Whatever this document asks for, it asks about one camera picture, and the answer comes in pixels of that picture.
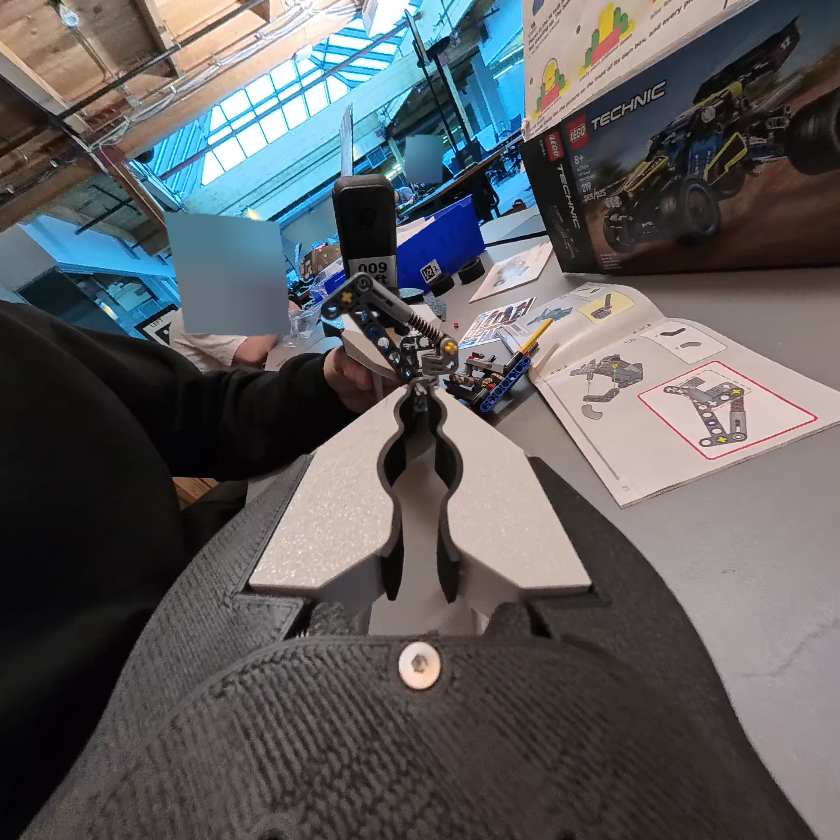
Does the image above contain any person's left hand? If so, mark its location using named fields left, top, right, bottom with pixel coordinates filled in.
left=323, top=343, right=396, bottom=414

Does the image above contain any grey lego suspension assembly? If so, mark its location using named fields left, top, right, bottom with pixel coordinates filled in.
left=319, top=272, right=459, bottom=413

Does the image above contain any small white leaflet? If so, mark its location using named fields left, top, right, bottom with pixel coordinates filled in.
left=469, top=241, right=554, bottom=305

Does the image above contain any blue plastic bin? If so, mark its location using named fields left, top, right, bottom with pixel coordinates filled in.
left=395, top=195, right=487, bottom=284

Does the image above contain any operator's black-sleeved left arm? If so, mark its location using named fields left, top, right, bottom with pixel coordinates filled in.
left=0, top=302, right=263, bottom=837

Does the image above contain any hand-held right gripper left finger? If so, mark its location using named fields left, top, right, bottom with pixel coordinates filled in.
left=249, top=387, right=417, bottom=602

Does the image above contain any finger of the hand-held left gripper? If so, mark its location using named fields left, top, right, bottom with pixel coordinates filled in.
left=340, top=327, right=403, bottom=386

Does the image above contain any lego instruction booklet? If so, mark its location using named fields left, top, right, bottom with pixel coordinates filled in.
left=525, top=281, right=840, bottom=508

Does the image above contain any printed sorting guide sheet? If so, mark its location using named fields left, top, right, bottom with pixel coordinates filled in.
left=523, top=0, right=765, bottom=142

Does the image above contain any black white tag sign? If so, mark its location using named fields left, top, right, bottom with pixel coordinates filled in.
left=140, top=303, right=179, bottom=343

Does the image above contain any small colourful leaflet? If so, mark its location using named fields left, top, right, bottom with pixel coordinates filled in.
left=459, top=297, right=537, bottom=349

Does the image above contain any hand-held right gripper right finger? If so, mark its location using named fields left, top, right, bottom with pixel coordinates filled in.
left=428, top=388, right=592, bottom=603

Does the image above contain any clear plastic bag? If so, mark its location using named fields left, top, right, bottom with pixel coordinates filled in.
left=284, top=307, right=324, bottom=347

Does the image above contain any lego chassis with red parts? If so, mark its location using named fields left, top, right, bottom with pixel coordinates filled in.
left=457, top=350, right=532, bottom=414

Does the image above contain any dark lego buggy box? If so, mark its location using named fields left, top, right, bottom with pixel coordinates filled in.
left=520, top=16, right=840, bottom=277

